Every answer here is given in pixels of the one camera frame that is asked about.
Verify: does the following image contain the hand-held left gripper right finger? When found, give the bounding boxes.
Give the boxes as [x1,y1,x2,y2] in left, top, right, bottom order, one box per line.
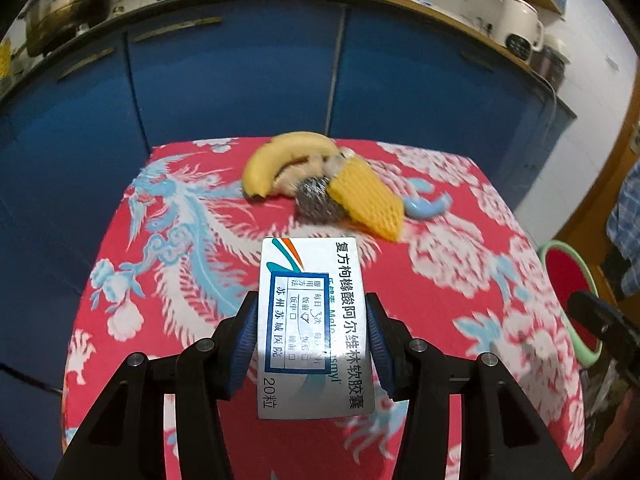
[364,291,573,480]

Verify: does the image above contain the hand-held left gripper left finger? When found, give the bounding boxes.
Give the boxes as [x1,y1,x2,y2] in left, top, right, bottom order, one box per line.
[52,290,261,480]

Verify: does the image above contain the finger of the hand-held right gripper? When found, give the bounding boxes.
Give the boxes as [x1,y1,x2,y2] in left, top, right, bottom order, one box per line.
[566,290,640,377]

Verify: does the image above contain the red bucket with green rim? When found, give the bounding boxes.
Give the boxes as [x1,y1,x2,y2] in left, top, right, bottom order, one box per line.
[540,240,608,368]

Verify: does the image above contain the white medicine box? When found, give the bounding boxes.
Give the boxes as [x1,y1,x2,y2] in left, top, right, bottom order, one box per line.
[256,235,376,421]

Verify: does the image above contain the blue plaid cloth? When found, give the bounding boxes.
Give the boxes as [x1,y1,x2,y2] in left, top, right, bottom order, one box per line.
[606,160,640,301]

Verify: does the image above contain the red floral tablecloth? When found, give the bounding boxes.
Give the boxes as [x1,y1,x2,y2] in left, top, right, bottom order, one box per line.
[60,137,588,480]

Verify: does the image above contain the wooden door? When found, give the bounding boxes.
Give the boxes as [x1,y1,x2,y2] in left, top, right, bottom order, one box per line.
[550,95,640,261]

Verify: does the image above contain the light blue plastic spoon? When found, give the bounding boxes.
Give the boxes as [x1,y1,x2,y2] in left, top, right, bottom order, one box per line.
[402,192,454,221]

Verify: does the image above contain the steel wool scrubber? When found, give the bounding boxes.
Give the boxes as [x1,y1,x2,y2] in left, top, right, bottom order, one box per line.
[292,176,348,225]

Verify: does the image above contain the yellow foam fruit net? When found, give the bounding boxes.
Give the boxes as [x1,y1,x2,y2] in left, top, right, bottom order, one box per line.
[327,156,405,241]

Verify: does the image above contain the banana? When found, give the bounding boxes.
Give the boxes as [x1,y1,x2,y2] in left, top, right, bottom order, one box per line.
[242,131,343,200]

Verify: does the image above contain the dark rice cooker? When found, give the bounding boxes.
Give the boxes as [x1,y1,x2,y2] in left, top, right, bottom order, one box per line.
[530,46,571,91]

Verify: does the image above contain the blue kitchen cabinet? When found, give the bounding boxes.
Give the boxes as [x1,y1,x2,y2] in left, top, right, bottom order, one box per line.
[0,0,578,480]

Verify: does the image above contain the white bowl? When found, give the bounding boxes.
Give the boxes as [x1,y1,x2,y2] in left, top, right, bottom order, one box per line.
[542,34,571,58]

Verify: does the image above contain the white soy milk maker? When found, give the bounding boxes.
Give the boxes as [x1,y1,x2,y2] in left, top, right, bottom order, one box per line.
[495,0,545,66]

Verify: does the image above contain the yellow-labelled oil bottle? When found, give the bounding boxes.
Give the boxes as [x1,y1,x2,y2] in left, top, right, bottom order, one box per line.
[0,37,13,98]

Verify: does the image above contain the steel steamer pot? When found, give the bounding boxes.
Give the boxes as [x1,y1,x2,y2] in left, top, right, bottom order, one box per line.
[17,0,118,58]

